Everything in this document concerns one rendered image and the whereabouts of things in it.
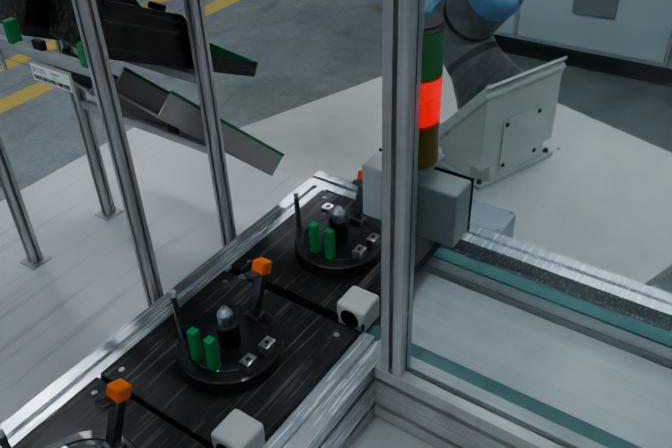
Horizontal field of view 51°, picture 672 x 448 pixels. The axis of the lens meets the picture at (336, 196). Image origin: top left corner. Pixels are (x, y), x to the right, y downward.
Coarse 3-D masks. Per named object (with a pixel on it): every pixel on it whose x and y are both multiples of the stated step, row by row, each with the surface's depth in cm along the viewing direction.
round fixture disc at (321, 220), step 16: (304, 224) 113; (320, 224) 112; (352, 224) 112; (368, 224) 112; (304, 240) 109; (320, 240) 109; (352, 240) 109; (304, 256) 106; (320, 256) 106; (336, 256) 106; (368, 256) 106; (320, 272) 105; (336, 272) 104; (352, 272) 104
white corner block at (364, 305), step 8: (352, 288) 100; (360, 288) 100; (344, 296) 98; (352, 296) 98; (360, 296) 98; (368, 296) 98; (376, 296) 98; (344, 304) 97; (352, 304) 97; (360, 304) 97; (368, 304) 97; (376, 304) 98; (344, 312) 97; (352, 312) 97; (360, 312) 96; (368, 312) 97; (376, 312) 99; (344, 320) 98; (352, 320) 97; (360, 320) 96; (368, 320) 98; (352, 328) 98; (360, 328) 97
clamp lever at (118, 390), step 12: (108, 384) 76; (120, 384) 77; (108, 396) 76; (120, 396) 76; (108, 408) 75; (120, 408) 77; (108, 420) 78; (120, 420) 78; (108, 432) 78; (120, 432) 78
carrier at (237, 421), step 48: (240, 288) 104; (192, 336) 87; (240, 336) 92; (288, 336) 95; (336, 336) 95; (144, 384) 89; (192, 384) 89; (240, 384) 87; (288, 384) 89; (192, 432) 83; (240, 432) 81
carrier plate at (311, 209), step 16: (320, 192) 123; (304, 208) 120; (320, 208) 119; (352, 208) 119; (288, 224) 116; (272, 240) 113; (288, 240) 113; (256, 256) 110; (272, 256) 109; (288, 256) 109; (240, 272) 108; (272, 272) 106; (288, 272) 106; (304, 272) 106; (368, 272) 106; (272, 288) 105; (288, 288) 103; (304, 288) 103; (320, 288) 103; (336, 288) 103; (368, 288) 103; (304, 304) 102; (320, 304) 100; (336, 304) 100; (336, 320) 100
